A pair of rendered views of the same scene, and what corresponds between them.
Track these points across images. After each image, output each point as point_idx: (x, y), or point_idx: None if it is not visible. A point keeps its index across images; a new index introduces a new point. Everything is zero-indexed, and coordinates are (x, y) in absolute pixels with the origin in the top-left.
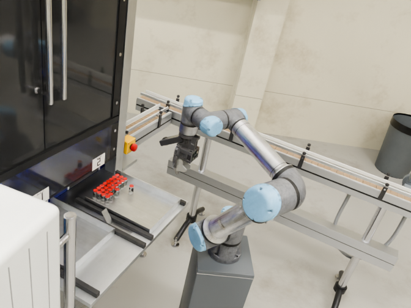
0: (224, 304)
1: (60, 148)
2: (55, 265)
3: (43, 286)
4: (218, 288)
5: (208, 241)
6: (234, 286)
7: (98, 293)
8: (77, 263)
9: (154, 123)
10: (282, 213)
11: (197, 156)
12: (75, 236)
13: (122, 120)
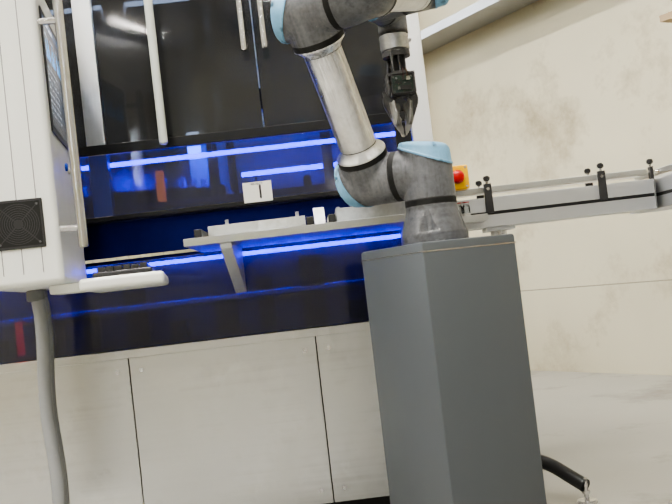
0: (408, 337)
1: (286, 129)
2: (27, 26)
3: (11, 35)
4: (391, 293)
5: (339, 166)
6: (406, 282)
7: (196, 230)
8: (225, 229)
9: (584, 186)
10: (301, 12)
11: (416, 89)
12: (59, 20)
13: (417, 120)
